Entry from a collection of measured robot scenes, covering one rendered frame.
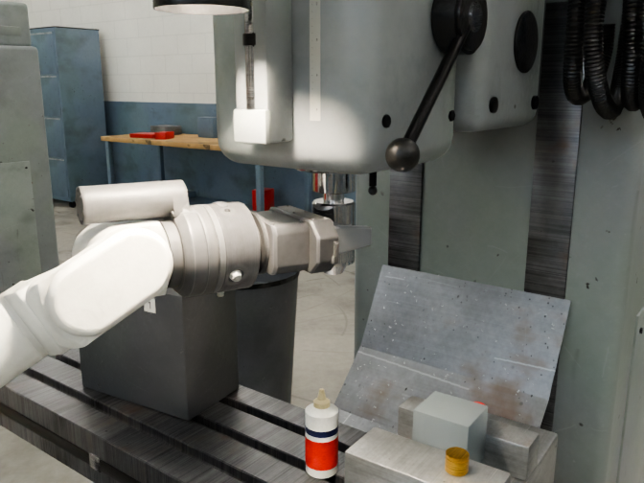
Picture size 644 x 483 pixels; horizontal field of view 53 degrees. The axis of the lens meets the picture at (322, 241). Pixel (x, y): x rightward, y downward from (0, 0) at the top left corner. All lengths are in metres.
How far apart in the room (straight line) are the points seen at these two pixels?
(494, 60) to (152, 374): 0.62
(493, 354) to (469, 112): 0.43
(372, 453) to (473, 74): 0.41
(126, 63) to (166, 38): 0.77
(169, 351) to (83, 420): 0.16
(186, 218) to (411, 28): 0.27
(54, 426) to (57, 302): 0.52
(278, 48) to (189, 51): 6.57
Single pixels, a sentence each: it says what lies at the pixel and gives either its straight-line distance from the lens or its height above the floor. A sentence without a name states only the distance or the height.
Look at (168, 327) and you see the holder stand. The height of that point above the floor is 1.07.
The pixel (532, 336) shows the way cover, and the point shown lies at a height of 1.03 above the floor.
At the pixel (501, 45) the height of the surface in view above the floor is 1.43.
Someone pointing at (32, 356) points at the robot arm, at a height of 1.17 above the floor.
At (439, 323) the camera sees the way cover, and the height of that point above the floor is 1.02.
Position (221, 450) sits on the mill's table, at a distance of 0.89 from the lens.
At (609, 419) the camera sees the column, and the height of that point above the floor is 0.91.
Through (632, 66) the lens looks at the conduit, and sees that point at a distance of 0.78.
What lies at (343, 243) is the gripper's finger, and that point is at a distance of 0.68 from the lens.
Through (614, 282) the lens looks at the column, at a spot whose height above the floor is 1.12.
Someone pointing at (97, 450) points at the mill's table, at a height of 0.90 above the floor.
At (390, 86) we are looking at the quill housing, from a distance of 0.59.
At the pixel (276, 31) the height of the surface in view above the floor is 1.44.
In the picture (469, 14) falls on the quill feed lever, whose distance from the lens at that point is 0.66.
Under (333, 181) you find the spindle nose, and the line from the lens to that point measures 0.68.
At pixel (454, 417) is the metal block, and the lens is 0.68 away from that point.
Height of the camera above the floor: 1.39
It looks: 14 degrees down
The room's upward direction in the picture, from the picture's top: straight up
